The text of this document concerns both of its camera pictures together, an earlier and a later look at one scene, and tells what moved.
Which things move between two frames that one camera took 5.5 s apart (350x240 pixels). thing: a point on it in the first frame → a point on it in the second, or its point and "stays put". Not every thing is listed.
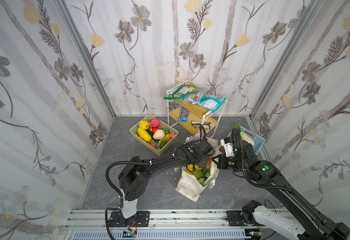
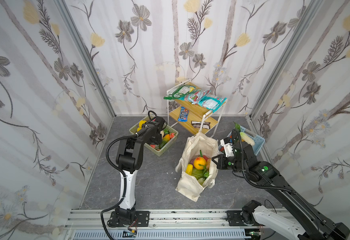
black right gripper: [220, 162] stays put
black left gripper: [206, 147] → [160, 125]
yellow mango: [190, 167] stays put
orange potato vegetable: [208, 164] stays put
